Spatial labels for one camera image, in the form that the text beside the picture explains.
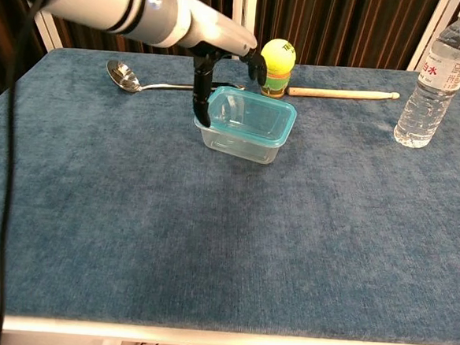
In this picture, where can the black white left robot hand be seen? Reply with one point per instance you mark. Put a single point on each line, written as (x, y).
(220, 33)

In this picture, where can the blue translucent plastic lid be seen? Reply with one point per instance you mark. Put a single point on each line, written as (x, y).
(253, 115)

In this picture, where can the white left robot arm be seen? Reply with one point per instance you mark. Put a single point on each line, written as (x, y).
(100, 1)

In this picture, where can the clear plastic food container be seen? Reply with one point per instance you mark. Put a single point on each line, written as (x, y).
(235, 147)

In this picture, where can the yellow tennis ball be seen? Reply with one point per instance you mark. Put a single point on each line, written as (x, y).
(279, 55)

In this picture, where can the stainless steel ladle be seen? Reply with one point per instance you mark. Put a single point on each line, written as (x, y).
(122, 76)

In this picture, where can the dark brown pleated curtain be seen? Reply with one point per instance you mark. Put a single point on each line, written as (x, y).
(342, 30)

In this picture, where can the wooden drumstick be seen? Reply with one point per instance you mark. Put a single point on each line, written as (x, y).
(338, 93)

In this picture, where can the blue velvet table cloth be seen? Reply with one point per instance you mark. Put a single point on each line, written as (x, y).
(249, 241)

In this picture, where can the clear plastic water bottle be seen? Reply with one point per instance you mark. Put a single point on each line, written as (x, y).
(428, 103)

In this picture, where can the white frame post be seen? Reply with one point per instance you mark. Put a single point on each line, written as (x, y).
(50, 35)
(245, 4)
(431, 28)

